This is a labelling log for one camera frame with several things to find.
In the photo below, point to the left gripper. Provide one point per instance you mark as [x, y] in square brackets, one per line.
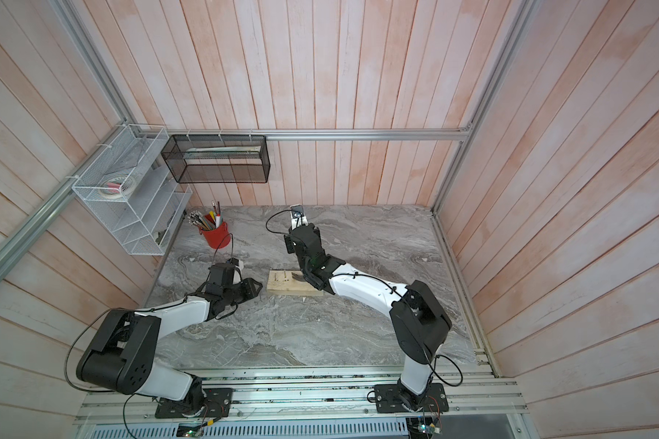
[251, 290]

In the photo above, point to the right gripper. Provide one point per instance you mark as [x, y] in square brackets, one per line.
[291, 242]

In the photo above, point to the wooden block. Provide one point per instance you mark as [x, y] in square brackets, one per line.
[290, 283]

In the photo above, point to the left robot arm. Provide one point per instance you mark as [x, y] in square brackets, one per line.
[121, 356]

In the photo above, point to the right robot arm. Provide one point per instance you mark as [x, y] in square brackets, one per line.
[420, 322]

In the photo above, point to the red pen cup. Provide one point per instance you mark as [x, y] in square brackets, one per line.
[217, 238]

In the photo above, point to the pens and pencils bundle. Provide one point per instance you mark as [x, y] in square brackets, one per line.
[206, 222]

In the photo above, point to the black mesh basket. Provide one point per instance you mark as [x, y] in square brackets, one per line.
[212, 159]

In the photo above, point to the tape roll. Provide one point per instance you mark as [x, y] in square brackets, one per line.
[117, 187]

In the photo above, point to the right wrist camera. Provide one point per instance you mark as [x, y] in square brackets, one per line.
[298, 217]

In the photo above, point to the horizontal aluminium rail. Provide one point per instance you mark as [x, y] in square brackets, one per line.
[422, 134]

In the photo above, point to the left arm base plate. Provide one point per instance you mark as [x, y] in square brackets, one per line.
[209, 403]

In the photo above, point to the white wire mesh shelf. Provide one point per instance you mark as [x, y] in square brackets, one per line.
[144, 222]

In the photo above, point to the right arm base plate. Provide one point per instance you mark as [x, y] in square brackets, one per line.
[395, 398]

